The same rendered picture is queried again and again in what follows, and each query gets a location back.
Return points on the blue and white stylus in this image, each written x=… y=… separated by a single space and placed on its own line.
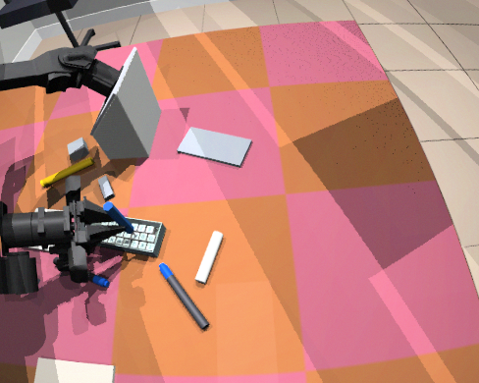
x=119 y=218

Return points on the black marker with blue cap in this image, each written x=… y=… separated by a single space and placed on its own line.
x=91 y=277
x=185 y=299

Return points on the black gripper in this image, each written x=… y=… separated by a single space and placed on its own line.
x=54 y=228

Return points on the yellow cylinder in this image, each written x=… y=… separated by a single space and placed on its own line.
x=67 y=172

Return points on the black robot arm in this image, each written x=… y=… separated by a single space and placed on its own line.
x=56 y=70

